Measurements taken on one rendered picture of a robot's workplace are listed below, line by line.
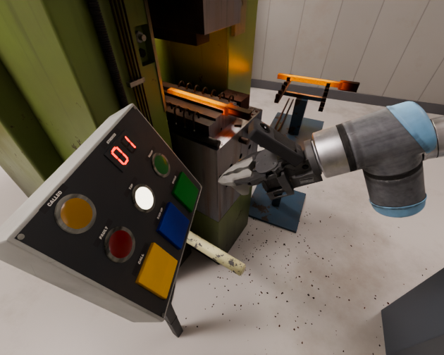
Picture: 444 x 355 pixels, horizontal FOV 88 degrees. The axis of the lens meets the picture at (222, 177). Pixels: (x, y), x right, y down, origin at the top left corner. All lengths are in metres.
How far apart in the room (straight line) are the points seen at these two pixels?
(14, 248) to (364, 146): 0.50
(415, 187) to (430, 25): 3.17
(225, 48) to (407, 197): 0.90
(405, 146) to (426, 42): 3.23
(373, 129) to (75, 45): 0.62
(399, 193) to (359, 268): 1.31
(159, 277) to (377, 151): 0.43
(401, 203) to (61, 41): 0.75
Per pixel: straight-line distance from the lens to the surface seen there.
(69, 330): 1.67
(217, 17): 0.80
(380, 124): 0.45
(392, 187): 0.50
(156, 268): 0.46
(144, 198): 0.47
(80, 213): 0.39
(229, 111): 0.94
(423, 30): 3.62
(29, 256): 0.38
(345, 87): 1.46
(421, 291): 1.43
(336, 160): 0.44
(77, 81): 0.68
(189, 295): 1.52
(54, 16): 0.65
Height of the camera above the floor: 1.43
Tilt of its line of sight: 44 degrees down
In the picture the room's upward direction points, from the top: straight up
